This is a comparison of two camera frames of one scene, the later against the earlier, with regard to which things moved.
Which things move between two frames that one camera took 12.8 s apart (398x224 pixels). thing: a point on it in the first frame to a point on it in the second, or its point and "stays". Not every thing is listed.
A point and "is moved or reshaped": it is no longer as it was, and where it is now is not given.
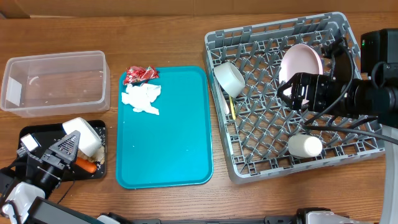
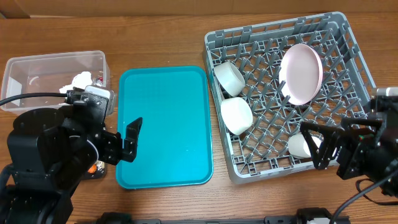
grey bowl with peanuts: x=230 y=79 stays
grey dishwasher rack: x=260 y=134 stays
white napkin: x=141 y=97 to x=81 y=81
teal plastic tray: x=175 y=147 stays
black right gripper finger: x=285 y=99 to x=331 y=138
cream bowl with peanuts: x=89 y=141 is moved or reshaped
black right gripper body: x=323 y=93 to x=356 y=152
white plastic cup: x=305 y=145 stays
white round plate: x=300 y=58 stays
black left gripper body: x=50 y=175 to x=108 y=147
